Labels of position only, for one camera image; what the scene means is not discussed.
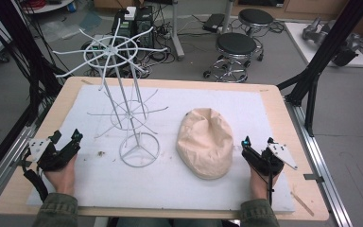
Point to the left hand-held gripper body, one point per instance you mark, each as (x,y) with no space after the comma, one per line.
(55,157)

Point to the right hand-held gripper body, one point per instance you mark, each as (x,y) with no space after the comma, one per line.
(266,159)

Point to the person's left hand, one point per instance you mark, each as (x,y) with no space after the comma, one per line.
(61,179)

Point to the person's right hand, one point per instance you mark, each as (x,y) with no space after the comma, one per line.
(258,186)

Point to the beige cap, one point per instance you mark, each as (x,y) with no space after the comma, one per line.
(205,145)

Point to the grey tape strip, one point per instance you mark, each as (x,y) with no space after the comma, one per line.
(313,178)

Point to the wooden stick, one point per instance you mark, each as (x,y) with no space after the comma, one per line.
(302,204)

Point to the large black round stool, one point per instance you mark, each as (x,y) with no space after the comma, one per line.
(235,47)

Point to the white foam mat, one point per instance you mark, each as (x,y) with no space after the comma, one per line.
(157,189)

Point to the white floor platform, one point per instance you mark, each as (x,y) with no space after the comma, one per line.
(302,47)

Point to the flat black box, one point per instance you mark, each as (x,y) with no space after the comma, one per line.
(214,22)

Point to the grey robot device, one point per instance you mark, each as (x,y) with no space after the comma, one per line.
(334,34)

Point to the small black round stool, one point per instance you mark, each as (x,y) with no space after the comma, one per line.
(255,16)

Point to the grey metal stand leg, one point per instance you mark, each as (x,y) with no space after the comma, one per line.
(177,34)

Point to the black computer tower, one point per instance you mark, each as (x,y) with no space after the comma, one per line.
(143,26)

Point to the aluminium rail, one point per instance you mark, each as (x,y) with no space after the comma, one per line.
(324,176)
(6,160)

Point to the black metal frame post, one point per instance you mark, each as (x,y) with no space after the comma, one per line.
(331,47)
(22,47)

